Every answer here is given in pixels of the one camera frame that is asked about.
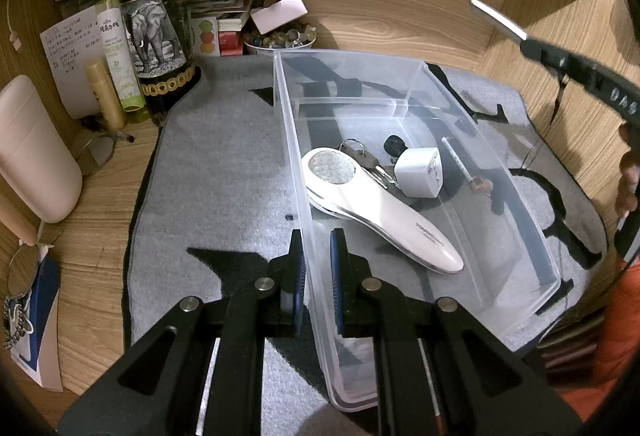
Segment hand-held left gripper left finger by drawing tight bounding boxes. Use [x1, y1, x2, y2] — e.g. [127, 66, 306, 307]
[57, 230, 311, 436]

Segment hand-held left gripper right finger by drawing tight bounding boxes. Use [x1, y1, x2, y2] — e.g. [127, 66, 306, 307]
[330, 228, 583, 436]

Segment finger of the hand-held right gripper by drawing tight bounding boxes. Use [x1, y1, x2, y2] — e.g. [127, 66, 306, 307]
[470, 0, 531, 42]

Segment white handheld massager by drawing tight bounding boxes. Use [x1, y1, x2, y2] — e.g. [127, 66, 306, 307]
[301, 147, 465, 276]

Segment metal keys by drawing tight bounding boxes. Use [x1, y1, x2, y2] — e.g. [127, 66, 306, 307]
[339, 138, 401, 189]

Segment white plug adapter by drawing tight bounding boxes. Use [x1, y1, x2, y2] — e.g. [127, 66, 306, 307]
[394, 147, 445, 199]

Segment silver cylindrical stick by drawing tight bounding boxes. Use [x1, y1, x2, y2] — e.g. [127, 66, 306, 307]
[441, 136, 494, 195]

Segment clear plastic container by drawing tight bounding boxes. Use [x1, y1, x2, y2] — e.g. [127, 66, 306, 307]
[272, 48, 562, 413]

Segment person's right hand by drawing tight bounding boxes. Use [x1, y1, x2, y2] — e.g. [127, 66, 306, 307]
[616, 121, 640, 217]

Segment grey mat with black letters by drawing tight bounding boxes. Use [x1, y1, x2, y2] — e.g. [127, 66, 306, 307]
[122, 53, 608, 436]

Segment pale pink card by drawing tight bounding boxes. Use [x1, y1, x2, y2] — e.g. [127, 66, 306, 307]
[250, 0, 307, 33]

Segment bowl of stones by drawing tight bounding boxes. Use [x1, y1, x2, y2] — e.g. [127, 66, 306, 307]
[242, 23, 318, 57]

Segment eyeglasses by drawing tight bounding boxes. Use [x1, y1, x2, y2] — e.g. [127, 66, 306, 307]
[75, 128, 136, 178]

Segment person's orange clothing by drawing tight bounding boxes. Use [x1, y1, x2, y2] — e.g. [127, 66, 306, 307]
[557, 261, 640, 436]

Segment blue white booklet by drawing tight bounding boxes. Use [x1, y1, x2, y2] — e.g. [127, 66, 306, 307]
[7, 256, 65, 392]

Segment yellow tube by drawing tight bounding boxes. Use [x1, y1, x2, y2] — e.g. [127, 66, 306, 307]
[84, 58, 127, 131]

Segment green spray bottle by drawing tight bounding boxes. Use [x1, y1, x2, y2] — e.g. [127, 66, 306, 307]
[95, 0, 147, 113]

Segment pink thermos mug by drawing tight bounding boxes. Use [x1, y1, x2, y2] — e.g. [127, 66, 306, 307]
[0, 75, 83, 247]

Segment white handwritten paper note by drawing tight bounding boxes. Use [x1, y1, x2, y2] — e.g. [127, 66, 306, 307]
[39, 6, 103, 119]

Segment beaded bracelet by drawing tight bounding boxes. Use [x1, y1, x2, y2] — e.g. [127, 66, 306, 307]
[2, 291, 36, 352]

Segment white cable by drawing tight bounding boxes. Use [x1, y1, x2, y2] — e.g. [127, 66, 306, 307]
[5, 0, 23, 49]

